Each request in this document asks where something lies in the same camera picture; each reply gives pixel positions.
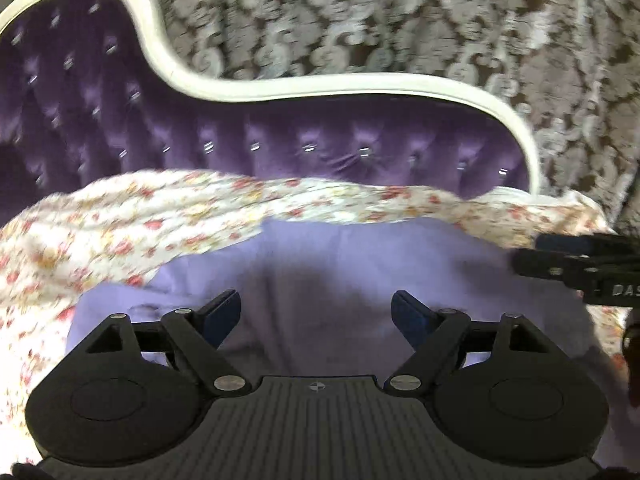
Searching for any purple tufted sofa white frame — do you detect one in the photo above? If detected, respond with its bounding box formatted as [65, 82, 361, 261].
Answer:
[0, 0, 545, 211]

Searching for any floral blanket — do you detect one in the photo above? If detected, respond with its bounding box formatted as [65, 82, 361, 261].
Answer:
[0, 169, 640, 466]

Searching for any lavender garment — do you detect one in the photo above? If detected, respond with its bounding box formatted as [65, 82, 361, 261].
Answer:
[67, 216, 618, 463]

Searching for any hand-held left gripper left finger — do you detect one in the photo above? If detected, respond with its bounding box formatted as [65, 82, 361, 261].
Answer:
[85, 289, 256, 395]

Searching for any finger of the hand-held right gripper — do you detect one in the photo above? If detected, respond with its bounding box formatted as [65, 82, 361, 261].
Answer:
[534, 233, 623, 258]
[511, 249, 581, 281]

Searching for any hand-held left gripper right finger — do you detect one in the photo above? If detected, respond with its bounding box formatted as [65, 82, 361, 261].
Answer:
[384, 289, 545, 395]

